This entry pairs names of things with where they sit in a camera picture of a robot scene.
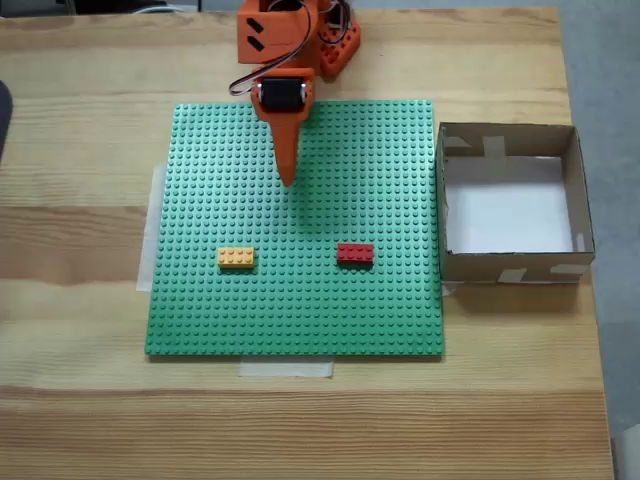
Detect red lego block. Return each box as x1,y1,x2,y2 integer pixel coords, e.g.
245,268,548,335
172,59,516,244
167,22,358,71
336,243,376,269

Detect black rounded object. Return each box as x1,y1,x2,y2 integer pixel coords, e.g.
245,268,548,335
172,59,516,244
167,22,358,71
0,79,14,164

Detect black red white servo cable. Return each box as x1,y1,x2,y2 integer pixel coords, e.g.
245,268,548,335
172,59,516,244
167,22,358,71
228,0,321,99

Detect yellow lego block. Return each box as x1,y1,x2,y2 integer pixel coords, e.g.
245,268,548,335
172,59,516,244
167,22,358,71
217,247,259,272

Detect open cardboard box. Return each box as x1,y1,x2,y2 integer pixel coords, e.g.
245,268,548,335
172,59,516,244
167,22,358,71
435,122,597,285

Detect green lego baseplate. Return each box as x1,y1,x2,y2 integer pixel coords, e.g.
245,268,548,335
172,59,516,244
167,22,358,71
143,99,446,360

